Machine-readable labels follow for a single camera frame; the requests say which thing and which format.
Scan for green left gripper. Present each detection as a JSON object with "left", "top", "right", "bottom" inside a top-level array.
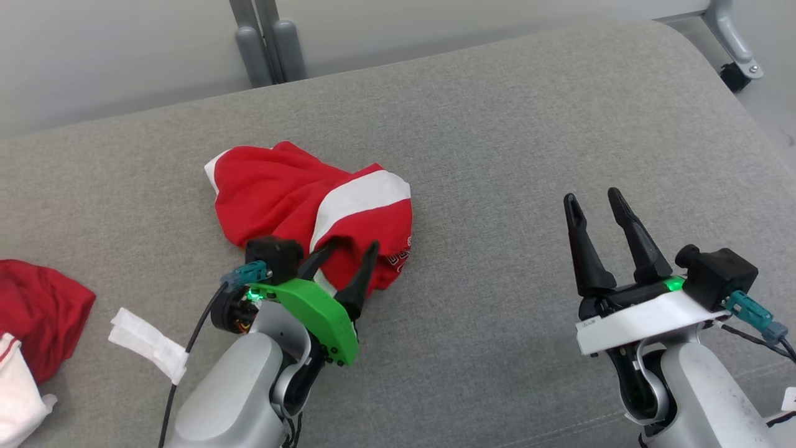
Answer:
[{"left": 248, "top": 236, "right": 381, "bottom": 366}]

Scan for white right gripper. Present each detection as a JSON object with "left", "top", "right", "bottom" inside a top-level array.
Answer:
[{"left": 563, "top": 187, "right": 729, "bottom": 357}]

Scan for red shorts with white stripe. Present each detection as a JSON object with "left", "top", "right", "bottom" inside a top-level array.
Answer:
[{"left": 205, "top": 141, "right": 414, "bottom": 298}]

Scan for red and white basketball jersey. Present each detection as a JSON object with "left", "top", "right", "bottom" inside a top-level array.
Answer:
[{"left": 0, "top": 259, "right": 97, "bottom": 448}]

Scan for grey fabric sofa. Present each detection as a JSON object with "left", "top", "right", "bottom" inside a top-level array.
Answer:
[{"left": 0, "top": 19, "right": 796, "bottom": 448}]

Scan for black caster wheel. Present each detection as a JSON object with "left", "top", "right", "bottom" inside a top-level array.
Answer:
[{"left": 720, "top": 62, "right": 754, "bottom": 94}]

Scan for left arm teal-plug black cable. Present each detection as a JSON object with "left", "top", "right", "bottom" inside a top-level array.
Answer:
[{"left": 158, "top": 261, "right": 269, "bottom": 448}]

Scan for arm teal-plug black cable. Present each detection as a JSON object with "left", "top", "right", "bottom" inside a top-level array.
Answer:
[
  {"left": 158, "top": 261, "right": 269, "bottom": 448},
  {"left": 715, "top": 291, "right": 796, "bottom": 363}
]

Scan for right arm teal-plug black cable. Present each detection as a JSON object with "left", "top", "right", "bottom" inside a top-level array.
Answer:
[{"left": 715, "top": 291, "right": 796, "bottom": 363}]

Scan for grey partition post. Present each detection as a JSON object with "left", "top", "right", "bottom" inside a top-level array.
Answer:
[{"left": 229, "top": 0, "right": 307, "bottom": 88}]

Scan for grey metal frame leg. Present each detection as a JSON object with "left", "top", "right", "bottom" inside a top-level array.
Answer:
[{"left": 703, "top": 0, "right": 765, "bottom": 80}]

